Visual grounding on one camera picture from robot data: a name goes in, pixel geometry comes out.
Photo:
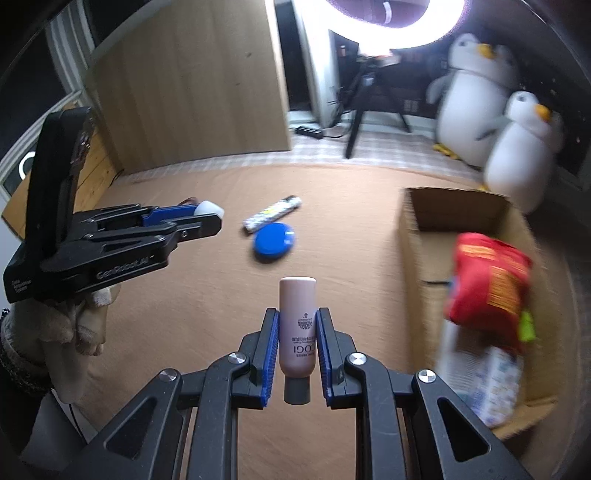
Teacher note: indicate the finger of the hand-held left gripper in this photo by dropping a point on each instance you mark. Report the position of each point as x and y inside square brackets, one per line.
[184, 230]
[171, 214]

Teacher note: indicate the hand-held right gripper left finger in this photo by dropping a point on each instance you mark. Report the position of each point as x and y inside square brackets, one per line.
[270, 355]

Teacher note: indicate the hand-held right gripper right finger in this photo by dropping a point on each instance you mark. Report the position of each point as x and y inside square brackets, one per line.
[324, 355]

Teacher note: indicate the small white bottle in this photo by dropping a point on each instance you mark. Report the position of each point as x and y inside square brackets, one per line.
[210, 208]

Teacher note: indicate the pale pink cream tube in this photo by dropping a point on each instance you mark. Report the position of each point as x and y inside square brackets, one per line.
[298, 323]

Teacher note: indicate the white and blue card packet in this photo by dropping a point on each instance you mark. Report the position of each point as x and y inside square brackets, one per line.
[455, 344]

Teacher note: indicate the cardboard box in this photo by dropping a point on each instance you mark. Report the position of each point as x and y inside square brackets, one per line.
[425, 249]

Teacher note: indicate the patterned tissue packet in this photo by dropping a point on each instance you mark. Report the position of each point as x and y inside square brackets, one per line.
[498, 387]

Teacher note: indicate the red plastic bag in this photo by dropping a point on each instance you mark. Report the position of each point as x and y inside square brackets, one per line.
[489, 286]

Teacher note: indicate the green packet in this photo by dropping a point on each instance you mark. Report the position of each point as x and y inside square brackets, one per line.
[527, 328]

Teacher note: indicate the person's left forearm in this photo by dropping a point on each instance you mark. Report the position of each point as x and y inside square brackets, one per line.
[27, 369]

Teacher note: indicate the person's left hand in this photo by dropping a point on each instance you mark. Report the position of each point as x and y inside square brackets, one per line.
[83, 323]

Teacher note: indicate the patterned white tube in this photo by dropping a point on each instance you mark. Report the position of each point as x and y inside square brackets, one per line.
[272, 214]

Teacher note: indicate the round blue tin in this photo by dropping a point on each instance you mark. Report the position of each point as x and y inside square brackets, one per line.
[274, 241]

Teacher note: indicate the wooden board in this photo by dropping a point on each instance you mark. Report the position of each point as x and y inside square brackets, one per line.
[194, 92]

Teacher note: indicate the black power strip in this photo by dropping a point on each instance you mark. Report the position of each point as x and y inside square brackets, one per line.
[308, 132]

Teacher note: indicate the white panel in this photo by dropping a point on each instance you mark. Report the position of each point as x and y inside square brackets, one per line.
[304, 60]

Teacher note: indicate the black tripod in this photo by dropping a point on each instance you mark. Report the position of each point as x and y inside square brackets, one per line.
[358, 115]

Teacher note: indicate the checked floor mat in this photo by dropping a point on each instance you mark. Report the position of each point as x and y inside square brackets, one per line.
[392, 147]

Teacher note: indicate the small penguin plush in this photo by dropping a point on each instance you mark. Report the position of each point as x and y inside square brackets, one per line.
[521, 157]

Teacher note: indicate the large penguin plush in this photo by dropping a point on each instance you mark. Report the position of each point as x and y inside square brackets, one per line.
[471, 101]

